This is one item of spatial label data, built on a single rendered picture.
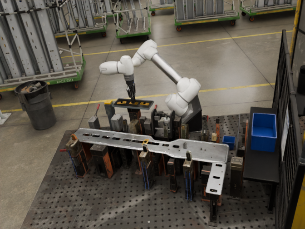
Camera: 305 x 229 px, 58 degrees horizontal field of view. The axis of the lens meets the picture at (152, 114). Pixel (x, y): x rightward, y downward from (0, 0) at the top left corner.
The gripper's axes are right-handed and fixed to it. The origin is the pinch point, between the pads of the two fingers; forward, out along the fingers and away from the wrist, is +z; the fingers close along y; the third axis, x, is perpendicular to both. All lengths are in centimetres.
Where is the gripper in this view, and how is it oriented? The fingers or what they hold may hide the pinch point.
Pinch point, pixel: (133, 99)
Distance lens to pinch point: 251.6
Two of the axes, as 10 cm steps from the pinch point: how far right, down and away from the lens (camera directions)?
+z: 1.2, 8.4, 5.3
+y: -4.1, 5.3, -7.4
